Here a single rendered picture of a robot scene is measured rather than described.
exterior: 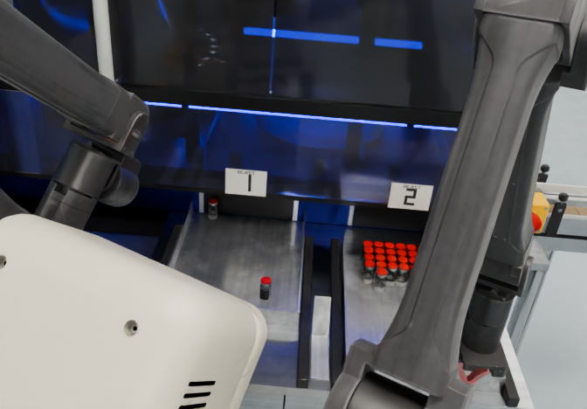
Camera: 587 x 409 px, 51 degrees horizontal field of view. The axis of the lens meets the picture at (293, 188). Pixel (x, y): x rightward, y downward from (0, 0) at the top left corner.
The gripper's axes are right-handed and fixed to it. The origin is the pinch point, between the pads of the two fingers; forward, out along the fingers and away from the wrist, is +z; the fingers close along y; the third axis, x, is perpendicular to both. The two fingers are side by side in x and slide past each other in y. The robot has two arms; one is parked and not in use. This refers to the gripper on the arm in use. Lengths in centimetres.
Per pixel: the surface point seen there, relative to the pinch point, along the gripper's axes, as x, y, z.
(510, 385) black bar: -7.6, 1.2, 1.6
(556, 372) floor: -70, 92, 94
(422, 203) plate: 3.6, 38.6, -8.9
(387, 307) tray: 10.7, 19.8, 3.4
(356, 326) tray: 16.8, 13.8, 3.2
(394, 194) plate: 9.6, 38.6, -10.5
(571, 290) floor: -92, 141, 94
